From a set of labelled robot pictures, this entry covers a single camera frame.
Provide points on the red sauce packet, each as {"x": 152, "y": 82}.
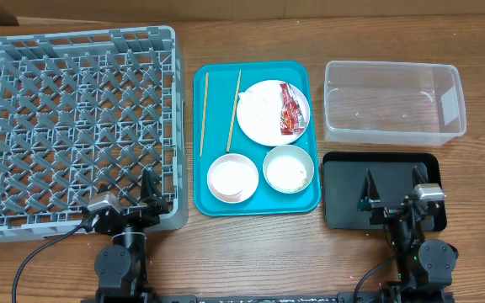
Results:
{"x": 292, "y": 120}

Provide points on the grey bowl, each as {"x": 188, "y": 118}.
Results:
{"x": 288, "y": 169}

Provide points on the clear plastic bin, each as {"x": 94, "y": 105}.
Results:
{"x": 393, "y": 103}

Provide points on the grey dishwasher rack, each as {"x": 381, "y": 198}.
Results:
{"x": 84, "y": 111}

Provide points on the pink shallow bowl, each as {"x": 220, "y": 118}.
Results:
{"x": 232, "y": 178}

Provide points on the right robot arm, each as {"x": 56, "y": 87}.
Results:
{"x": 424, "y": 266}

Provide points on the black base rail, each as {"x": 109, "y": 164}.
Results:
{"x": 341, "y": 297}

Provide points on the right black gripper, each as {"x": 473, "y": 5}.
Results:
{"x": 369, "y": 196}

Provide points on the black waste tray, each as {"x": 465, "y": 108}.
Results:
{"x": 344, "y": 177}

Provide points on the teal serving tray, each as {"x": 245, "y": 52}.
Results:
{"x": 222, "y": 86}

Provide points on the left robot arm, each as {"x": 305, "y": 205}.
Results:
{"x": 122, "y": 266}

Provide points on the wooden chopstick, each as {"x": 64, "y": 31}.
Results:
{"x": 203, "y": 120}
{"x": 234, "y": 111}

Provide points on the white napkin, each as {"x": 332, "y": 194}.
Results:
{"x": 260, "y": 107}

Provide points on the large white plate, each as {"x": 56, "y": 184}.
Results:
{"x": 268, "y": 136}

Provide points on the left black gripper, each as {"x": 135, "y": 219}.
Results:
{"x": 155, "y": 203}

